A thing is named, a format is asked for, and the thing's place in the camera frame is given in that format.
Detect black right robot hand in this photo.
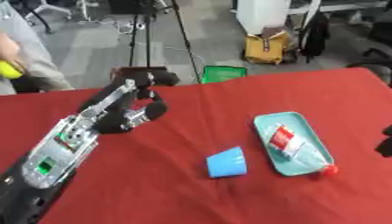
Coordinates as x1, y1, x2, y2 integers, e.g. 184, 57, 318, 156
374, 124, 392, 158

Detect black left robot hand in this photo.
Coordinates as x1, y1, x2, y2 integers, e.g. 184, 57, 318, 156
74, 70, 183, 136

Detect cardboard box with green inside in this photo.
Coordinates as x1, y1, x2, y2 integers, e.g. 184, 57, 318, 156
199, 65, 249, 85

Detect small red ball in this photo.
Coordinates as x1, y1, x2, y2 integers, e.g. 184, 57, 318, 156
319, 164, 340, 177

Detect teal rectangular tray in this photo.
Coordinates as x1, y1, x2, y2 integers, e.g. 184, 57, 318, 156
252, 111, 337, 178

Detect black tripod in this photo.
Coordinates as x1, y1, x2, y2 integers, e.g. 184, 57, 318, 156
108, 0, 202, 85

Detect red and white packet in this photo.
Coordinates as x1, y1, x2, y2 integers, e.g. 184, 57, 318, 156
268, 123, 306, 161

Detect person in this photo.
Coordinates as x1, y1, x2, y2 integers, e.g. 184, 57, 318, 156
0, 0, 77, 96

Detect yellow round object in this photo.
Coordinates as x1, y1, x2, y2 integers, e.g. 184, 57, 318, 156
0, 59, 25, 81

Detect black hanging bag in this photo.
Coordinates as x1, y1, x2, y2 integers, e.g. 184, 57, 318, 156
298, 11, 333, 64

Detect yellow bag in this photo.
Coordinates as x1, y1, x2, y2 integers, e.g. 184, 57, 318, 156
241, 27, 293, 66

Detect white cabinet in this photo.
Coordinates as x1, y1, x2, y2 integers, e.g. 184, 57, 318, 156
234, 0, 293, 36

